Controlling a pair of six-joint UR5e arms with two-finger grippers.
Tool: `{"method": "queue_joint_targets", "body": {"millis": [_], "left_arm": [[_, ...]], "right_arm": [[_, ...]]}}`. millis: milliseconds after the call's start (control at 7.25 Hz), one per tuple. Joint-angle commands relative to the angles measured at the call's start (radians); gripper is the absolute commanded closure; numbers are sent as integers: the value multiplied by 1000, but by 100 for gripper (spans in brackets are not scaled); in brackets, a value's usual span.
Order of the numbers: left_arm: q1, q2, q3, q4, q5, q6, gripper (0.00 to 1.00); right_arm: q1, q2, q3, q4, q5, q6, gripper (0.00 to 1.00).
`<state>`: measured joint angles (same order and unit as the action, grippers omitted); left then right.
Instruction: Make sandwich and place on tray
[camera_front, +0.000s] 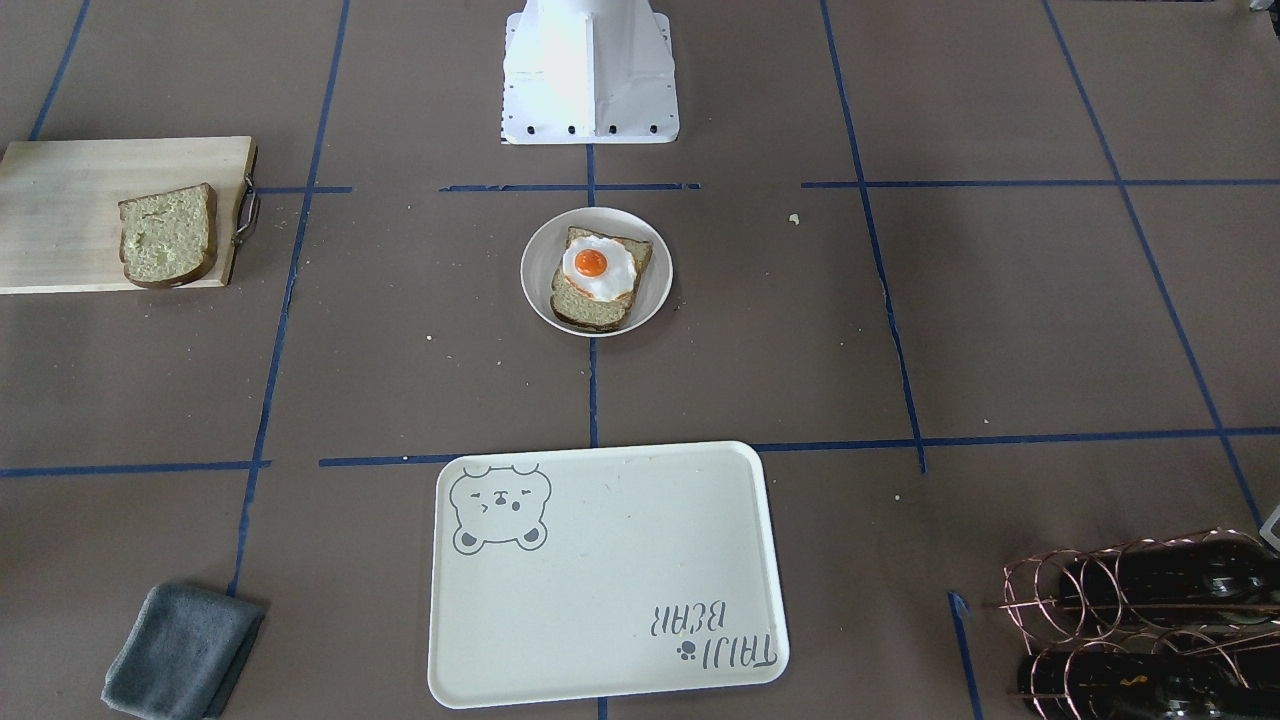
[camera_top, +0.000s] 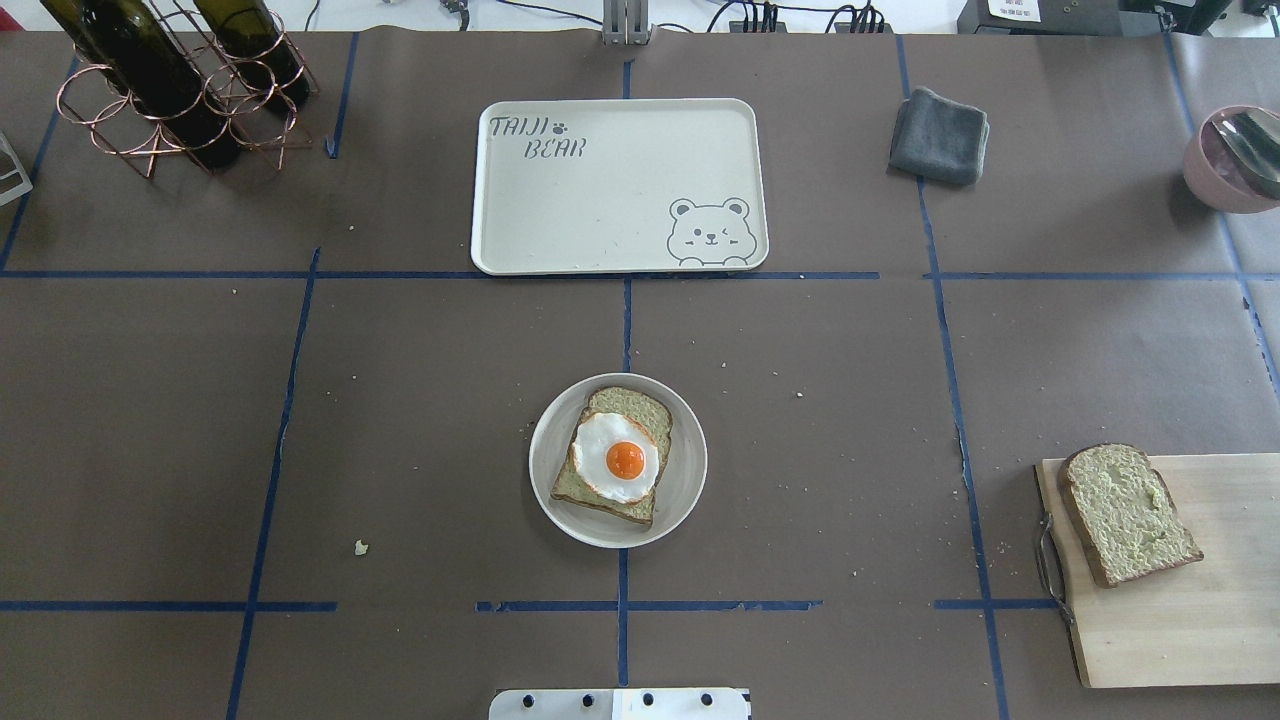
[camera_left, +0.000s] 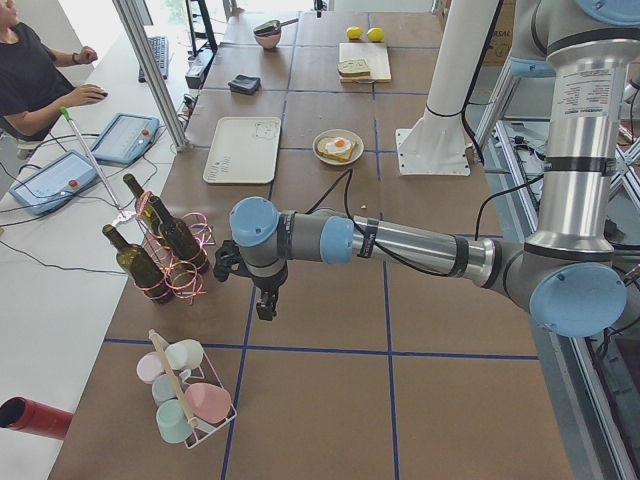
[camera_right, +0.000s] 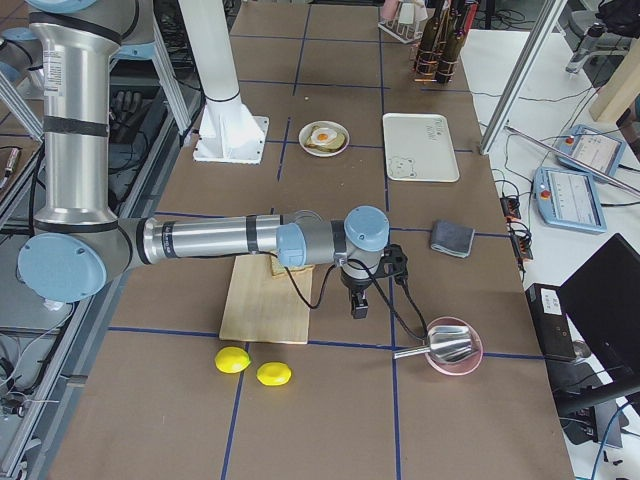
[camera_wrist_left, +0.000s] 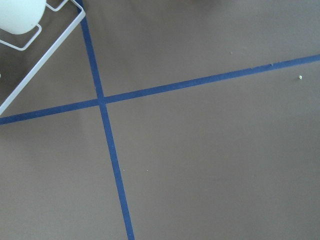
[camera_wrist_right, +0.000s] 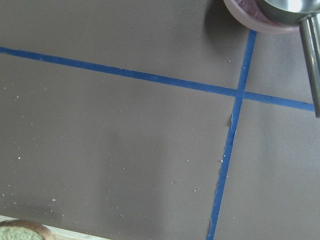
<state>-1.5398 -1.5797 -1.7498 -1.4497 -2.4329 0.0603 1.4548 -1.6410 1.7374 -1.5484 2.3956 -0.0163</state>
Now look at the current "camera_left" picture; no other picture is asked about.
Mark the white cup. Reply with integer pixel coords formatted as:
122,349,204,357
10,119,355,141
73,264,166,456
165,339,204,370

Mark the black keyboard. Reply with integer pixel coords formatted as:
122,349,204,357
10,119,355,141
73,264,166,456
147,36,170,80

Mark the blue teach pendant near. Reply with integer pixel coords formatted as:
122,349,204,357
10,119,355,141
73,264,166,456
9,150,98,216

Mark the yellow lemon left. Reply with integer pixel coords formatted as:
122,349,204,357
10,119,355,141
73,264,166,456
346,26,363,41

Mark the yellow lemon right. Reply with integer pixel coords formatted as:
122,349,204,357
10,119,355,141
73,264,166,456
366,27,385,43

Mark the green wine bottle front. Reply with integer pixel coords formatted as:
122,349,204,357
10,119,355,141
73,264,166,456
102,225,173,304

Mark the wooden cutting board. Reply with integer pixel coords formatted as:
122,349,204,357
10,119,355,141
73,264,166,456
337,42,392,83

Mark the metal scoop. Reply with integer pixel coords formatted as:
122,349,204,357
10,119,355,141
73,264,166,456
253,18,299,36

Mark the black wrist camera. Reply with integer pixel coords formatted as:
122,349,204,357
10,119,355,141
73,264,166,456
213,239,248,282

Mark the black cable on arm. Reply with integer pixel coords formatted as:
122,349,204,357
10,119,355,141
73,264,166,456
304,167,546,279

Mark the white grabber stick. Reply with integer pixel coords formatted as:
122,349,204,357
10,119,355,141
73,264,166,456
59,106,135,227

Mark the blue teach pendant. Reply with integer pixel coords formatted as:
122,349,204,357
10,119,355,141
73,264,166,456
91,113,160,166
9,150,98,216

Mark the green wine bottle middle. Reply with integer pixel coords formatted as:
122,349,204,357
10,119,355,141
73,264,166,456
149,195,210,274

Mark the cream bear tray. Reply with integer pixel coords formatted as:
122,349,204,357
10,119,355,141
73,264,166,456
202,117,281,185

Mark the grey folded cloth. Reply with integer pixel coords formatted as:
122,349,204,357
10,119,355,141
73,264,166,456
228,74,261,95

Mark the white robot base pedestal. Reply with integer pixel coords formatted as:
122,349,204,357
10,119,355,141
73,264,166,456
396,0,502,176

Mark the aluminium frame post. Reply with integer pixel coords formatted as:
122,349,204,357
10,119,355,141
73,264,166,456
112,0,189,152

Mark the mint green cup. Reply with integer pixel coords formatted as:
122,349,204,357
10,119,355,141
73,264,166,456
155,399,193,444

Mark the yellow lemon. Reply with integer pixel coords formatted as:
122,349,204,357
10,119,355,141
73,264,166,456
366,27,385,43
346,26,363,41

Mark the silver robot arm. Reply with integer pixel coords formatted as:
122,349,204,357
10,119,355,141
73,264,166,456
214,1,639,337

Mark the pink bowl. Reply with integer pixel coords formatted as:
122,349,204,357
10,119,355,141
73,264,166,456
253,31,281,49

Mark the grey blue cup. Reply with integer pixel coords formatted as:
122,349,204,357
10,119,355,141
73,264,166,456
151,374,177,406

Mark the white wire cup rack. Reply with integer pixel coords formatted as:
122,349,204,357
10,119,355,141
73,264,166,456
137,330,237,449

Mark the person in black shirt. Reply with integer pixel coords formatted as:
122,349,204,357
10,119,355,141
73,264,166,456
1,1,107,141

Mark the plain bread slice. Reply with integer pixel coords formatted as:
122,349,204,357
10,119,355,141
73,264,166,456
337,58,371,78

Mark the lilac pink cup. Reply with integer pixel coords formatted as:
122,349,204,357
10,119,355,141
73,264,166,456
136,352,165,385

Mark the blue teach pendant far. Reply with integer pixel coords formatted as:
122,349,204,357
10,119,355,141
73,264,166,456
91,113,160,166

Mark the copper wire bottle rack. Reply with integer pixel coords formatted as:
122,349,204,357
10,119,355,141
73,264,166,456
151,215,211,302

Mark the green wine bottle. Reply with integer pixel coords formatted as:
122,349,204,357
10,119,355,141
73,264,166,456
123,173,169,250
149,195,210,274
102,225,173,304

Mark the green wine bottle back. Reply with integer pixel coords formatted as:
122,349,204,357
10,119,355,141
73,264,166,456
123,173,169,250

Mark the white round plate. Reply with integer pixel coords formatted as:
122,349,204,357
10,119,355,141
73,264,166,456
313,129,364,166

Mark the bread slice with fried egg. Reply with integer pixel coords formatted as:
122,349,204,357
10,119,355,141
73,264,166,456
316,136,357,163

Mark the red cylinder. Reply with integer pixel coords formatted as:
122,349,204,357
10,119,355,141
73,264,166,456
1,397,73,440

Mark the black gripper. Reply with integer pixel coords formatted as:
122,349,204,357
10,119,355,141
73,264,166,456
248,263,288,321

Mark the pink cup large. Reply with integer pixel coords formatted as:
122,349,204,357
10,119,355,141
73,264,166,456
185,383,232,424

